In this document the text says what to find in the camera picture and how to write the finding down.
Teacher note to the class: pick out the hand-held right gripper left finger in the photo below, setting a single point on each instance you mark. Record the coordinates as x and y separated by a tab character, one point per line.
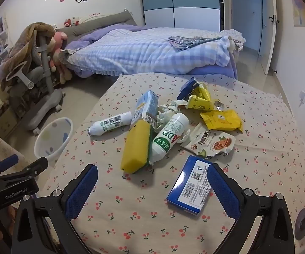
80	190

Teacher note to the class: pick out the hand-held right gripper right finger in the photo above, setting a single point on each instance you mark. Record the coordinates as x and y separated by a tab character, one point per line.
221	187

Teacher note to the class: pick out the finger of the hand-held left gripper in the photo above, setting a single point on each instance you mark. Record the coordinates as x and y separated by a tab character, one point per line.
33	168
8	161

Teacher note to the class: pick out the white spotted plastic bin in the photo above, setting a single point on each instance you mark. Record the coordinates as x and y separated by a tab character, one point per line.
51	137

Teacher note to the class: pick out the yellow sponge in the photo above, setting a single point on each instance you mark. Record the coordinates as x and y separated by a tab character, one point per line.
136	148

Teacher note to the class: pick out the white paper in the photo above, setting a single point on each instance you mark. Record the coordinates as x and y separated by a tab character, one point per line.
165	113

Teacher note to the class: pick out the light blue milk carton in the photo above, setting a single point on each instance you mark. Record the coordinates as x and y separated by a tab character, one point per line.
144	105

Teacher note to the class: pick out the flat blue white box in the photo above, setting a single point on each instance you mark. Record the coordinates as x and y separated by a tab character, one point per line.
186	187

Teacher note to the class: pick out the brown cardboard box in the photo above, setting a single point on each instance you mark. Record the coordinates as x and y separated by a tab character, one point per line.
5	123

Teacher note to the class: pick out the white nut snack packet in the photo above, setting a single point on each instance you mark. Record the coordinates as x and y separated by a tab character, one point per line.
210	143

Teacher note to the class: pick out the cherry print cloth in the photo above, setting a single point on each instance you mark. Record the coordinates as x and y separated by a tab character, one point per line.
141	217

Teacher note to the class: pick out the yellow snack packet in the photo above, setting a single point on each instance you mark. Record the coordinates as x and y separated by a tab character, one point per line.
221	120

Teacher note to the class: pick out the large white green bottle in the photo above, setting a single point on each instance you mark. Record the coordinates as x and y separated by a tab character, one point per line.
168	137

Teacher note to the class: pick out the small white plastic bottle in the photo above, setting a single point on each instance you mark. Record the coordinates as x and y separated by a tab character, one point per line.
110	123

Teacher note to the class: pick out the silver foil piece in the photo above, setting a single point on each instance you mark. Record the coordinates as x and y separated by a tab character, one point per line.
219	105

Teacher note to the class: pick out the yellow drink carton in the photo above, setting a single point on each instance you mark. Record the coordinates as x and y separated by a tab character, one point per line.
200	103

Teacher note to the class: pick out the grey desk chair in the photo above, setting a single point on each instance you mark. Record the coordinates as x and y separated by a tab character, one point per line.
45	66

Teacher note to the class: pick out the small dark blue box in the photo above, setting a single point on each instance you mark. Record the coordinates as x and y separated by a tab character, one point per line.
186	90

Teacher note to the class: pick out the purple fleece blanket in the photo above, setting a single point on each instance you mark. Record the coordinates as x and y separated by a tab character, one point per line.
213	70

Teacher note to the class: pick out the brown blanket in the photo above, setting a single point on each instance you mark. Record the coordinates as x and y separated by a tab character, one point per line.
27	35

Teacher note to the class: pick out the folded striped cloth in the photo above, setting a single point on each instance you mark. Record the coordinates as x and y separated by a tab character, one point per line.
184	42

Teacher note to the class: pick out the white door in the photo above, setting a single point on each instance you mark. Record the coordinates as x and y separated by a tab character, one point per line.
270	45

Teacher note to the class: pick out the white cat plush toy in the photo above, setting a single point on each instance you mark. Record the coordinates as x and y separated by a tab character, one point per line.
71	21

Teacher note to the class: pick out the long grey pillow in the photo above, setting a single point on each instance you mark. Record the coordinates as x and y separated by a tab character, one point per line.
102	21

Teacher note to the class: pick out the white blue wardrobe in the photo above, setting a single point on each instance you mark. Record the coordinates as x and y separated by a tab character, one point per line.
181	5

